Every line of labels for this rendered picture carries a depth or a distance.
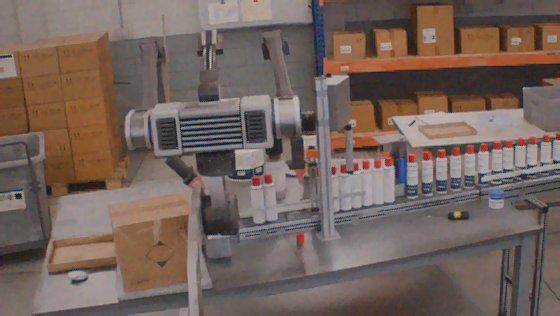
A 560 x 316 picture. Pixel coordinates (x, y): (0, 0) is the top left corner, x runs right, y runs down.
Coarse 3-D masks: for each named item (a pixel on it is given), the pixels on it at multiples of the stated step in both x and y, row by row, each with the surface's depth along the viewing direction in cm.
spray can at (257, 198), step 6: (252, 180) 289; (258, 180) 289; (252, 186) 290; (258, 186) 289; (252, 192) 290; (258, 192) 289; (252, 198) 291; (258, 198) 290; (252, 204) 292; (258, 204) 291; (264, 210) 293; (258, 216) 292; (264, 216) 294; (258, 222) 293; (264, 222) 294
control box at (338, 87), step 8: (328, 80) 276; (336, 80) 275; (344, 80) 277; (328, 88) 270; (336, 88) 268; (344, 88) 277; (328, 96) 271; (336, 96) 269; (344, 96) 278; (328, 104) 271; (336, 104) 270; (344, 104) 278; (328, 112) 272; (336, 112) 271; (344, 112) 279; (328, 120) 274; (336, 120) 272; (344, 120) 279; (336, 128) 273
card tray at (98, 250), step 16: (64, 240) 291; (80, 240) 293; (96, 240) 294; (112, 240) 296; (48, 256) 274; (64, 256) 281; (80, 256) 281; (96, 256) 280; (112, 256) 271; (48, 272) 267
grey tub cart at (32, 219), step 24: (0, 144) 429; (24, 144) 435; (0, 168) 438; (24, 168) 447; (0, 192) 446; (24, 192) 452; (0, 216) 451; (24, 216) 457; (48, 216) 500; (0, 240) 456; (24, 240) 463; (48, 240) 468
